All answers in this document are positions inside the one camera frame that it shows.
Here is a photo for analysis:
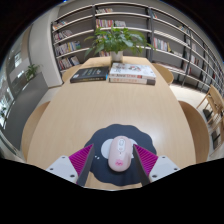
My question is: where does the white-covered book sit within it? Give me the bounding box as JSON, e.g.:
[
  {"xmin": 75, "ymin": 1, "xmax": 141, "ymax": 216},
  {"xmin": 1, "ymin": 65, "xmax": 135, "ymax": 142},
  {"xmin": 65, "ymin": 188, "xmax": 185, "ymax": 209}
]
[{"xmin": 109, "ymin": 62, "xmax": 157, "ymax": 81}]

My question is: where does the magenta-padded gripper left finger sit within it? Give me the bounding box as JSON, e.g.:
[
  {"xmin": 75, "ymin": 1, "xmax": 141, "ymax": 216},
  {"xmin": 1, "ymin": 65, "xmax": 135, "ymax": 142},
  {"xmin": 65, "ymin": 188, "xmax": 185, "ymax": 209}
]
[{"xmin": 45, "ymin": 143, "xmax": 96, "ymax": 188}]

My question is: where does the black book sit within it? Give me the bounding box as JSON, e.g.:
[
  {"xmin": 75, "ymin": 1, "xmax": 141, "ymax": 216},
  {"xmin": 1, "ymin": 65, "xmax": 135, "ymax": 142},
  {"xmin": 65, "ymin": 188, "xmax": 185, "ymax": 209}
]
[{"xmin": 69, "ymin": 65, "xmax": 111, "ymax": 84}]

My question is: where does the green plant in white pot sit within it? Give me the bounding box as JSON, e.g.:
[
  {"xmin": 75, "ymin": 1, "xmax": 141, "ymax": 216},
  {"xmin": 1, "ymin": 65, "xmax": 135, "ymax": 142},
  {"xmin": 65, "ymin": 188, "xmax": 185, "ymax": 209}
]
[{"xmin": 83, "ymin": 26, "xmax": 156, "ymax": 65}]

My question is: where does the slatted light wooden chair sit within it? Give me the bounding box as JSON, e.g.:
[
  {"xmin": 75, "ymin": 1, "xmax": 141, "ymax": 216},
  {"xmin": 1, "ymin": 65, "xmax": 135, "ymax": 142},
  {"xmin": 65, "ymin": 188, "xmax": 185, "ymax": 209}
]
[{"xmin": 196, "ymin": 83, "xmax": 224, "ymax": 135}]

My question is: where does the dark cartoon-eyed mouse pad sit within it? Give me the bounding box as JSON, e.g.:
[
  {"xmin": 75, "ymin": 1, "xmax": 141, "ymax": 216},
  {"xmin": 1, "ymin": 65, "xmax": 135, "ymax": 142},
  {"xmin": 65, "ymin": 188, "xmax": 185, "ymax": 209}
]
[{"xmin": 83, "ymin": 123, "xmax": 158, "ymax": 187}]

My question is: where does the round-backed wooden chair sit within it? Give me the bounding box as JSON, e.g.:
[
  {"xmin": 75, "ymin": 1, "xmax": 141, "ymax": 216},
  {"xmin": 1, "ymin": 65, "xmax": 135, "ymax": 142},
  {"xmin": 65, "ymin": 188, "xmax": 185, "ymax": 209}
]
[
  {"xmin": 151, "ymin": 62, "xmax": 175, "ymax": 86},
  {"xmin": 61, "ymin": 64, "xmax": 83, "ymax": 84},
  {"xmin": 20, "ymin": 100, "xmax": 51, "ymax": 163},
  {"xmin": 178, "ymin": 100, "xmax": 211, "ymax": 164}
]

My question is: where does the pink computer mouse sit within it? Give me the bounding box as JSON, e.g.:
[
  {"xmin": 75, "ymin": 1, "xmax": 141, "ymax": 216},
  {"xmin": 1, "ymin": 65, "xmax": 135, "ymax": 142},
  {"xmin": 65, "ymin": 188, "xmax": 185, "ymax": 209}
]
[{"xmin": 107, "ymin": 135, "xmax": 135, "ymax": 173}]

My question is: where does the grey bookshelf unit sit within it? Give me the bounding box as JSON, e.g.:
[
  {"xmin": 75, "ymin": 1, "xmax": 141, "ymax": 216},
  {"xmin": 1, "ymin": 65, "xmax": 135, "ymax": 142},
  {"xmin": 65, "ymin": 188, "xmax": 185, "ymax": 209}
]
[{"xmin": 50, "ymin": 2, "xmax": 224, "ymax": 98}]

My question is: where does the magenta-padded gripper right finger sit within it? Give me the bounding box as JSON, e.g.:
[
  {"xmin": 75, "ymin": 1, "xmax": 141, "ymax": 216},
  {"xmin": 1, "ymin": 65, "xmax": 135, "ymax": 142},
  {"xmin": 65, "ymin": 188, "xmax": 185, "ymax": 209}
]
[{"xmin": 131, "ymin": 143, "xmax": 180, "ymax": 187}]

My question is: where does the book with red-lettered spine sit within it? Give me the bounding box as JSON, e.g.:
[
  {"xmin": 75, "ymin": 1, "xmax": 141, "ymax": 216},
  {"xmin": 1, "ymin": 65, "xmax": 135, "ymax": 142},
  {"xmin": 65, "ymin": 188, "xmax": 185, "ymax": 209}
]
[{"xmin": 108, "ymin": 76, "xmax": 157, "ymax": 86}]

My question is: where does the green floor plant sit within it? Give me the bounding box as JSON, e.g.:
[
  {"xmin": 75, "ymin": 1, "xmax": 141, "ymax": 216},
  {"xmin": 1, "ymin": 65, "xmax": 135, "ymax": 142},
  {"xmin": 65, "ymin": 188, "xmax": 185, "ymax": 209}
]
[{"xmin": 24, "ymin": 63, "xmax": 41, "ymax": 81}]

